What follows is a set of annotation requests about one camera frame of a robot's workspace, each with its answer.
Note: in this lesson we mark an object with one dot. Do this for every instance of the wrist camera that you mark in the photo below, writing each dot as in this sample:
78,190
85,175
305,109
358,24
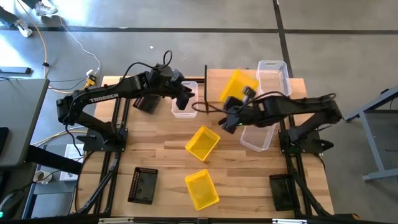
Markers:
178,76
229,126

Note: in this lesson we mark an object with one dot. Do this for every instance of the person's leg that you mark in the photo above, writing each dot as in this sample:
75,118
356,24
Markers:
7,17

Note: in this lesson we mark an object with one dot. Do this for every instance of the yellow slotted plastic basket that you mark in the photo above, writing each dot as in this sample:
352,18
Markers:
236,82
201,189
202,143

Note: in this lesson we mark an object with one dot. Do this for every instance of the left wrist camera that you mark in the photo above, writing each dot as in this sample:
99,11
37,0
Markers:
178,76

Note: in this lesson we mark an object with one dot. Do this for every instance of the black mounting plate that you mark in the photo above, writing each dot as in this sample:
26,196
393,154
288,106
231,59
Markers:
93,140
311,146

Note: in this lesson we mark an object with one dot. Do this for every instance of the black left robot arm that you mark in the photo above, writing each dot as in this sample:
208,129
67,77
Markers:
102,96

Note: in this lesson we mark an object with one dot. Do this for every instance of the yellow power plug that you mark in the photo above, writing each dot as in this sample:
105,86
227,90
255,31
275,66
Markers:
90,81

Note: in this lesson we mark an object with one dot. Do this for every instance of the computer mouse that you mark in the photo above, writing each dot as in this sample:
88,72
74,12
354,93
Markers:
11,203

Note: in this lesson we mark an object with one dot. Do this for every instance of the clear plastic basket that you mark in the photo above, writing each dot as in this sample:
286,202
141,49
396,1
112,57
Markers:
258,140
273,77
186,114

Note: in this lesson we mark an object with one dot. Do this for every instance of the person's shoe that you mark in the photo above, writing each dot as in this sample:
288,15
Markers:
45,8
23,28

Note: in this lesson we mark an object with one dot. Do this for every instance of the black flat bar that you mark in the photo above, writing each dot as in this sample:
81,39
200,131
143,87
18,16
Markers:
15,70

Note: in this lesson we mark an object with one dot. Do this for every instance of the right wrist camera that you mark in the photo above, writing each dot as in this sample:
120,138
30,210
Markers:
229,126

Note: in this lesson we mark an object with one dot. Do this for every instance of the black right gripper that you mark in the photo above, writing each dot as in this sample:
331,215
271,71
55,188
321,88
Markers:
242,113

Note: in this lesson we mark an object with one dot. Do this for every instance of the white paper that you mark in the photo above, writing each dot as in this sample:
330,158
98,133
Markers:
71,161

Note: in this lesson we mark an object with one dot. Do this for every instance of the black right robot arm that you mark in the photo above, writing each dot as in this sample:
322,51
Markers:
295,107

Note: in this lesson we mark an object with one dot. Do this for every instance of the grey metal table frame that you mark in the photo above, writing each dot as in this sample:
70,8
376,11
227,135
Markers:
372,146

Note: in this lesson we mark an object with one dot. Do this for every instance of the white mug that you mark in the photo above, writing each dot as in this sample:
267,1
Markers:
38,177

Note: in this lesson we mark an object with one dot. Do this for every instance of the black table beam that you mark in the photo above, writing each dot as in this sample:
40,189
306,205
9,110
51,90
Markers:
53,160

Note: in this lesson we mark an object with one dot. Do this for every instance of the black aluminium rig frame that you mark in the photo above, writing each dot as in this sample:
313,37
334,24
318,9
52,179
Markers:
155,221

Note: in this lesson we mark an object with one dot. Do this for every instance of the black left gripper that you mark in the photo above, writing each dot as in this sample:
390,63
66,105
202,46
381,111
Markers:
168,82

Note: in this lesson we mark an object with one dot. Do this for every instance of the grey table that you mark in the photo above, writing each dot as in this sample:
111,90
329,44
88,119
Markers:
21,118

